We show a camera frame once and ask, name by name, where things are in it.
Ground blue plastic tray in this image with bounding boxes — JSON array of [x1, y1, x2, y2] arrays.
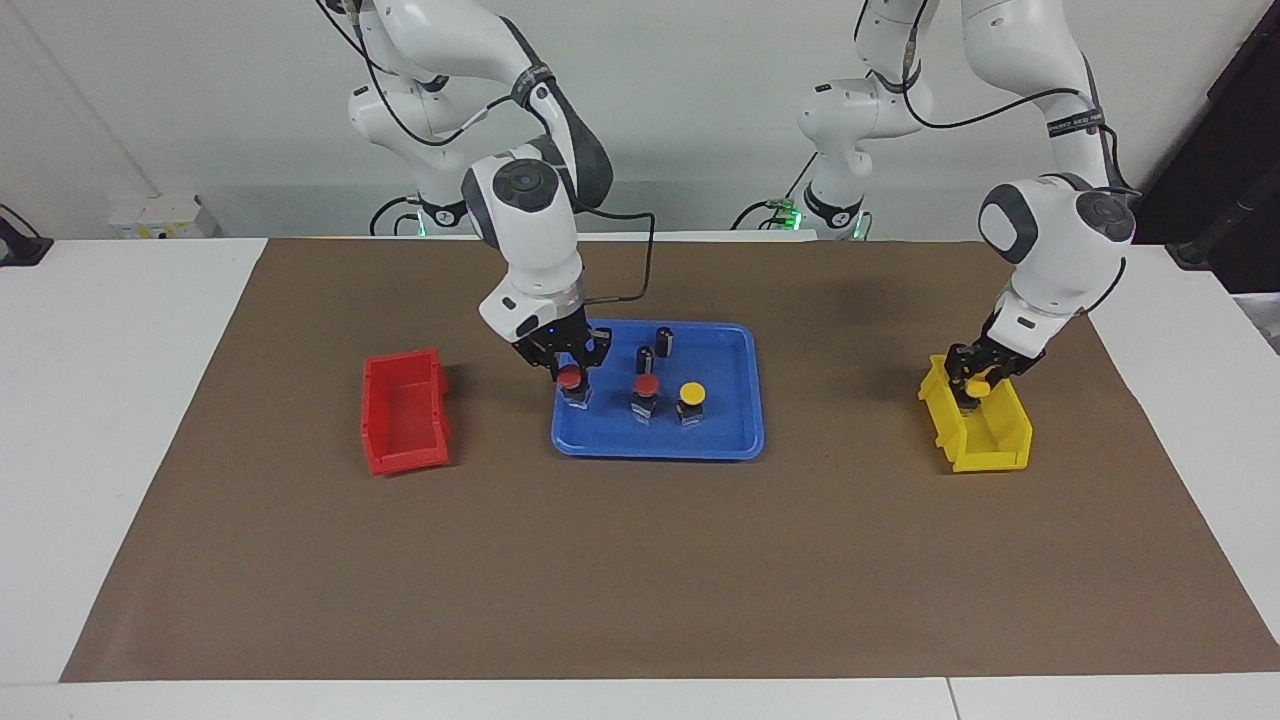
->
[[551, 319, 766, 462]]

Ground yellow storage bin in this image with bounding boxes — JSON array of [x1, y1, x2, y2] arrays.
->
[[917, 354, 1034, 474]]

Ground red storage bin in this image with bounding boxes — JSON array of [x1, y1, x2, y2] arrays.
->
[[361, 347, 452, 477]]

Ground brown table mat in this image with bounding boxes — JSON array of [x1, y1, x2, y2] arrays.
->
[[60, 237, 1280, 683]]

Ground black equipment stand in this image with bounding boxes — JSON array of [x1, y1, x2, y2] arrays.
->
[[1135, 0, 1280, 296]]

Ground white power strip box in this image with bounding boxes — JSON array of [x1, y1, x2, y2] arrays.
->
[[108, 194, 219, 240]]

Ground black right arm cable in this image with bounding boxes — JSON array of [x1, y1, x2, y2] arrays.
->
[[315, 0, 658, 304]]

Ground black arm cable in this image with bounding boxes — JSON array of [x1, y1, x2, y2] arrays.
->
[[315, 0, 658, 304], [853, 0, 1142, 313]]

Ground black base cable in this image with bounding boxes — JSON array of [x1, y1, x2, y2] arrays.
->
[[369, 194, 428, 239], [732, 150, 817, 232]]

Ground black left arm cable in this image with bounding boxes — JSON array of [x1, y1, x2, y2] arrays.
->
[[853, 0, 1142, 313]]

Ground black clamp mount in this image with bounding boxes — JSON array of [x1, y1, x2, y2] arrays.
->
[[0, 203, 54, 268]]

